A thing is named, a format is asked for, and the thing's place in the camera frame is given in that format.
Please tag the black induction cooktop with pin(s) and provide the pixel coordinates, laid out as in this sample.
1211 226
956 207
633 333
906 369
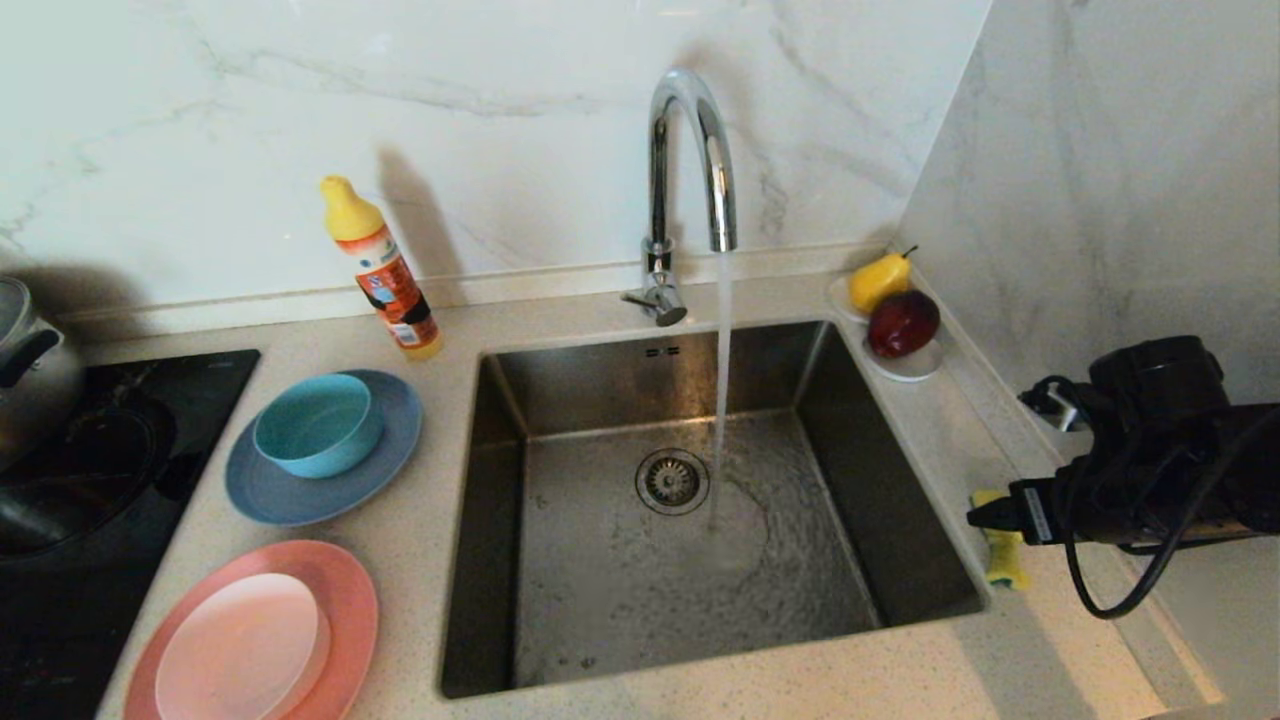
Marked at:
200 400

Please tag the small pale pink plate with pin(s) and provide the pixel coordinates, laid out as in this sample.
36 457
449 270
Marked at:
240 650

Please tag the chrome gooseneck faucet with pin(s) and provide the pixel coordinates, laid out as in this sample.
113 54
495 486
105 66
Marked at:
657 195

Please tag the black frying pan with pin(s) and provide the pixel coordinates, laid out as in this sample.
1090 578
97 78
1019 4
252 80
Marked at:
80 480

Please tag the large salmon pink plate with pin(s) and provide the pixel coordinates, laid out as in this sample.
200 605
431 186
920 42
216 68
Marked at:
350 600

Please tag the small white fruit dish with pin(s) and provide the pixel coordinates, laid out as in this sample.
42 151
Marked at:
912 367

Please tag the blue plate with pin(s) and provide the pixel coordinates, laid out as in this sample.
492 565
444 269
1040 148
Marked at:
300 500

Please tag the dark red apple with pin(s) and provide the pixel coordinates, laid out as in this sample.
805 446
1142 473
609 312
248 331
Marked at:
903 323

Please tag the stainless steel sink basin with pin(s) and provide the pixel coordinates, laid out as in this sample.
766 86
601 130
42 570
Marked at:
600 600

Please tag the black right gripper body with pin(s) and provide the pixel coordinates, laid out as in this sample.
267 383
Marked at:
1110 505

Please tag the teal bowl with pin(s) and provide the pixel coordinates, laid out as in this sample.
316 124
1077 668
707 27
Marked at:
317 425

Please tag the orange yellow-capped detergent bottle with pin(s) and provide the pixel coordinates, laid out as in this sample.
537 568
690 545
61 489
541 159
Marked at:
385 275

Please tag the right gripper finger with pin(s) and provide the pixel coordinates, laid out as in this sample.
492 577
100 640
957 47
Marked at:
1000 515

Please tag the round metal drain strainer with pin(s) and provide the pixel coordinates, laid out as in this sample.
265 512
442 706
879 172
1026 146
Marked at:
671 481

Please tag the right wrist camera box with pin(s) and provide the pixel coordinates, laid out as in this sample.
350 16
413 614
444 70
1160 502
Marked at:
1050 410

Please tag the yellow pear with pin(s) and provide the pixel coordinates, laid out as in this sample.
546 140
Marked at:
878 283

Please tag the yellow fish-shaped sponge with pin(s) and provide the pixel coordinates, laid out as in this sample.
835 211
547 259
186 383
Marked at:
1005 565

